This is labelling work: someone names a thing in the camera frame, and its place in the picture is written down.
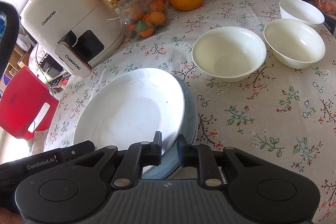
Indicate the person's left hand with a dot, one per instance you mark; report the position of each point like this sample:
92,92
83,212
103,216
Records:
7,217

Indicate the red plastic stool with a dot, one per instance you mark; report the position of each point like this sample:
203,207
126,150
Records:
22,100

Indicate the white bowl right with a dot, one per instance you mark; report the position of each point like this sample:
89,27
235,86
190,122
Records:
294,43

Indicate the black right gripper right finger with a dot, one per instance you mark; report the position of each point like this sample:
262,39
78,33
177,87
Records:
252,186

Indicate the white deep plate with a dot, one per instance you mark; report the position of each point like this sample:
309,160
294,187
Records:
131,109

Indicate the small white bowl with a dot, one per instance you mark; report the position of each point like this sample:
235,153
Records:
301,11

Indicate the cream Changhong air fryer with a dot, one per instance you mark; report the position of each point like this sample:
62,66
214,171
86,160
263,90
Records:
78,34

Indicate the glass jar with bamboo lid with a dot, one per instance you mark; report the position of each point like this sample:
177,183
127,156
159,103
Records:
131,28

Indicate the blue patterned porcelain plate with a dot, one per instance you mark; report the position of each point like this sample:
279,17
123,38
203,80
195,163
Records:
189,113

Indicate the mandarin in jar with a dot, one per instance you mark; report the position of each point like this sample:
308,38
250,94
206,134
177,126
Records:
157,5
137,14
157,18
146,29

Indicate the white bowl middle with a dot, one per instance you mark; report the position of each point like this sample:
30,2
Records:
229,53

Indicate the floral tablecloth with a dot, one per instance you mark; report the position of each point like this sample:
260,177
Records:
279,114

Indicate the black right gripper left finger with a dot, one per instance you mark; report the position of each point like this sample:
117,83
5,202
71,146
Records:
80,187

